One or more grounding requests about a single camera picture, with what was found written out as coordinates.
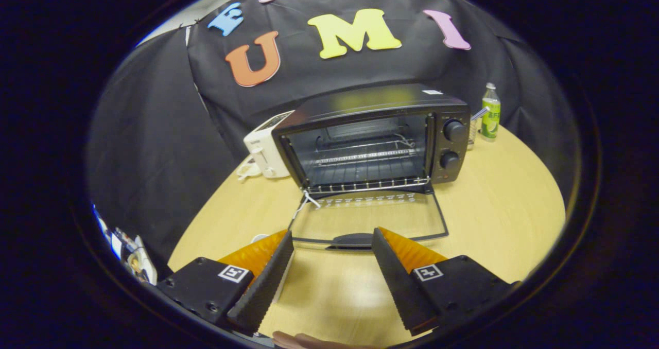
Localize white bread toaster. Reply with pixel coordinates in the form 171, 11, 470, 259
243, 110, 295, 179

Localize green label plastic bottle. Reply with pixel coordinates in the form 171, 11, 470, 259
480, 83, 501, 143

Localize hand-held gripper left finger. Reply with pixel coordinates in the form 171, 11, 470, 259
157, 230, 295, 337

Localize metal wire oven rack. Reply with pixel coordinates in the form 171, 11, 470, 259
304, 133, 432, 195

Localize colourful cluttered items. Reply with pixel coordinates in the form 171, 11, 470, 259
93, 205, 158, 286

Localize black toaster oven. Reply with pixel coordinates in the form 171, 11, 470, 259
271, 84, 472, 250

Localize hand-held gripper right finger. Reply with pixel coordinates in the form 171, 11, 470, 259
371, 227, 518, 337

